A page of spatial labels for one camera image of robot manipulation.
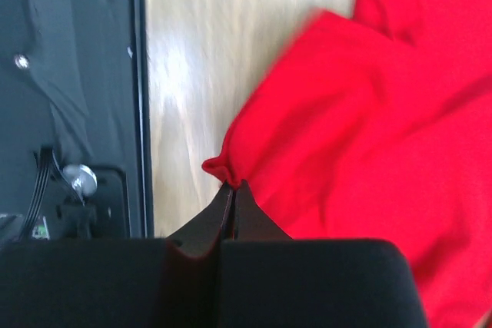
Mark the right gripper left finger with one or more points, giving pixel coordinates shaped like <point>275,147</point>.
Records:
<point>198,235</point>

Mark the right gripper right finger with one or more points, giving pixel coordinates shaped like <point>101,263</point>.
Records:
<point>251,223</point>

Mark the red t shirt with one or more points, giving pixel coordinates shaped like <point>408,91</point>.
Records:
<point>379,126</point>

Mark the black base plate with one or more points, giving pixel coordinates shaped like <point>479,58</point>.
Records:
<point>75,135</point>

